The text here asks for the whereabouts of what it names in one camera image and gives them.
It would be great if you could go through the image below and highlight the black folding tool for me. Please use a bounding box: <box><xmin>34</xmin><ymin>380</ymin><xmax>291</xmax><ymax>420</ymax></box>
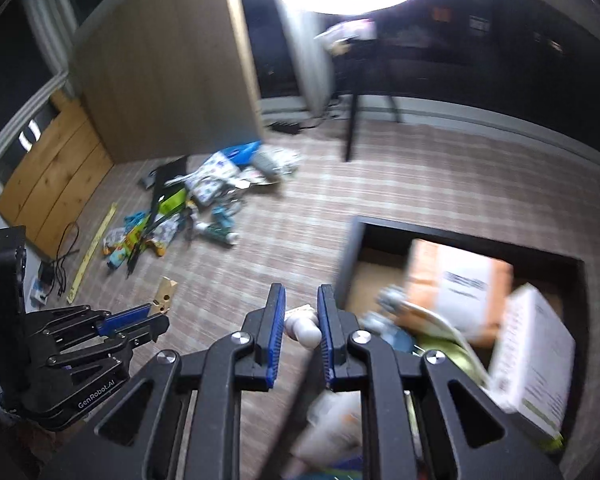
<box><xmin>126</xmin><ymin>183</ymin><xmax>163</xmax><ymax>278</ymax></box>

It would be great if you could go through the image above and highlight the blue plastic bag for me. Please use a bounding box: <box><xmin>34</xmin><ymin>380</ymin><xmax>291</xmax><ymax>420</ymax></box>
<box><xmin>221</xmin><ymin>141</ymin><xmax>261</xmax><ymax>167</ymax></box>

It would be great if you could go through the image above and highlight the blue citrus cream tube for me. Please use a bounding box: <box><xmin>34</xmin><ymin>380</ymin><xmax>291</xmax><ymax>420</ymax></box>
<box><xmin>107</xmin><ymin>245</ymin><xmax>130</xmax><ymax>270</ymax></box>

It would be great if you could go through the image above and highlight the orange white carton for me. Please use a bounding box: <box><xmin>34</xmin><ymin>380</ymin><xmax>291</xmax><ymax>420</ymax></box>
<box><xmin>404</xmin><ymin>240</ymin><xmax>513</xmax><ymax>349</ymax></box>

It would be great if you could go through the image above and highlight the yellow white snack packet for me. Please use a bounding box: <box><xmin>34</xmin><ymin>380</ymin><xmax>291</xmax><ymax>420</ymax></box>
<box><xmin>102</xmin><ymin>228</ymin><xmax>126</xmax><ymax>255</ymax></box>

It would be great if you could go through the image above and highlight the green orange snack bag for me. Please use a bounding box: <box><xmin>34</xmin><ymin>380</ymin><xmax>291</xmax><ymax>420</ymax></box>
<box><xmin>157</xmin><ymin>188</ymin><xmax>187</xmax><ymax>219</ymax></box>

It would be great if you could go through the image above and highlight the black storage bin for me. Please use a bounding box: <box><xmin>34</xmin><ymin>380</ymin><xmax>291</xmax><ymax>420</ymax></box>
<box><xmin>336</xmin><ymin>217</ymin><xmax>588</xmax><ymax>460</ymax></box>

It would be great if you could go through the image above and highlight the black usb cable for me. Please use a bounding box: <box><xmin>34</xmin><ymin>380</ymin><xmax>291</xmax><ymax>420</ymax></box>
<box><xmin>38</xmin><ymin>220</ymin><xmax>81</xmax><ymax>296</ymax></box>

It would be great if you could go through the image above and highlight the white cardboard box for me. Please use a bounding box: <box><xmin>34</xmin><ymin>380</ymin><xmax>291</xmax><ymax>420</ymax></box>
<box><xmin>486</xmin><ymin>284</ymin><xmax>576</xmax><ymax>443</ymax></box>

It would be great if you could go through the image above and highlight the white round bottle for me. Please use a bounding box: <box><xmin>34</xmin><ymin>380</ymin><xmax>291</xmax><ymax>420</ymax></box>
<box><xmin>284</xmin><ymin>304</ymin><xmax>322</xmax><ymax>350</ymax></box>

